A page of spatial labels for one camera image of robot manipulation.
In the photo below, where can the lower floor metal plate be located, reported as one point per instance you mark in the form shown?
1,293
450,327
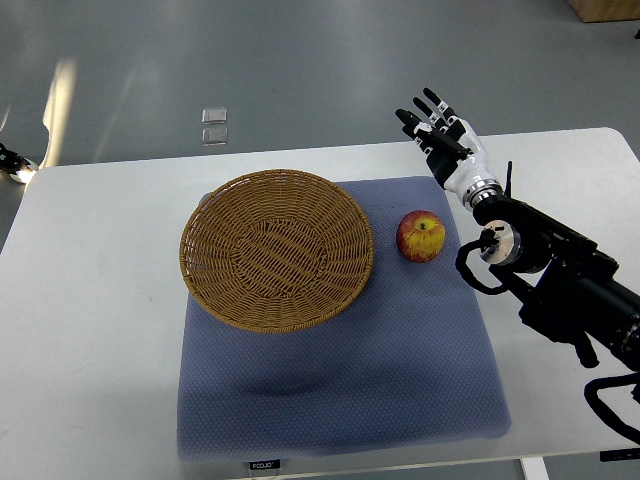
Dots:
214,136

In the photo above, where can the wooden box corner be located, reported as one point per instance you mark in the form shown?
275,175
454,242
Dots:
594,11

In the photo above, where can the blue quilted mat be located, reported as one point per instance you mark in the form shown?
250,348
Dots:
410,361

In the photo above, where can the upper floor metal plate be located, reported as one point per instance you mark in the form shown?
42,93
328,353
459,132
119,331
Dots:
214,115

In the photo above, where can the floor metal plate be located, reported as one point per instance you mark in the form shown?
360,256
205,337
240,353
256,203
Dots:
214,115
214,136

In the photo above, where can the black table control panel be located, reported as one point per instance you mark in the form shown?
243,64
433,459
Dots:
620,455

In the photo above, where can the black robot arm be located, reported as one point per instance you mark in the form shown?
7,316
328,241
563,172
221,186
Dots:
565,285

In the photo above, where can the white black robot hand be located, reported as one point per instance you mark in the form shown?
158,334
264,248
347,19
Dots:
453,152

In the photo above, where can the black white floor object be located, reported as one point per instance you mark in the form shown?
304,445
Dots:
17,167

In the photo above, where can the white table leg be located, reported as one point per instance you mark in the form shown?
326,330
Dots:
534,468

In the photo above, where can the woven wicker basket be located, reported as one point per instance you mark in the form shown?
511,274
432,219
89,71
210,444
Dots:
276,251

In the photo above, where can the black label tag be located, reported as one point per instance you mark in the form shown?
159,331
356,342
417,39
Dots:
263,465

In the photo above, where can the red yellow apple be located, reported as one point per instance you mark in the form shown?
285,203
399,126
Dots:
420,236

